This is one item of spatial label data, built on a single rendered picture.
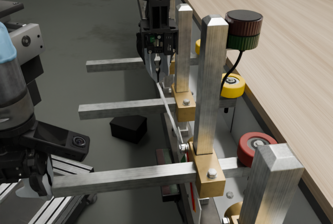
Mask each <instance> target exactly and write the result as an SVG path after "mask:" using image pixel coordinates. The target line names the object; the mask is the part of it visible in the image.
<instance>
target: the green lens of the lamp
mask: <svg viewBox="0 0 333 224"><path fill-rule="evenodd" d="M259 37H260V33H259V34H258V35H256V36H253V37H238V36H233V35H230V34H227V41H226V47H228V48H230V49H234V50H240V51H247V50H252V49H255V48H256V47H257V46H258V42H259Z"/></svg>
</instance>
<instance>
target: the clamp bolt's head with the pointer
mask: <svg viewBox="0 0 333 224"><path fill-rule="evenodd" d="M185 146H186V156H187V162H189V156H188V154H189V146H188V143H186V144H185ZM179 152H180V153H181V146H180V145H179ZM190 190H191V199H192V206H193V210H194V198H193V190H192V183H191V182H190Z"/></svg>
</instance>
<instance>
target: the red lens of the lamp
mask: <svg viewBox="0 0 333 224"><path fill-rule="evenodd" d="M228 12H229V11H228ZM228 12H227V13H228ZM227 13H226V14H225V21H226V22H227V23H228V32H229V33H231V34H235V35H239V36H252V35H256V34H259V33H260V32H261V27H262V22H263V15H261V19H259V20H257V21H238V20H234V19H231V18H229V17H228V16H227Z"/></svg>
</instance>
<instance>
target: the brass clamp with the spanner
mask: <svg viewBox="0 0 333 224"><path fill-rule="evenodd" d="M187 143H188V146H189V154H188V156H189V162H194V166H195V169H196V182H195V184H196V188H197V191H198V195H199V198H200V199H203V198H211V197H219V196H223V193H224V187H225V182H226V179H225V176H224V174H223V171H222V168H221V165H220V163H219V161H218V158H217V156H216V153H215V151H214V148H213V153H211V154H202V155H196V152H195V149H194V146H193V137H191V138H190V139H189V140H188V141H187ZM210 168H214V169H215V170H216V172H217V178H216V179H214V180H211V179H208V178H207V176H206V174H207V172H208V170H209V169H210Z"/></svg>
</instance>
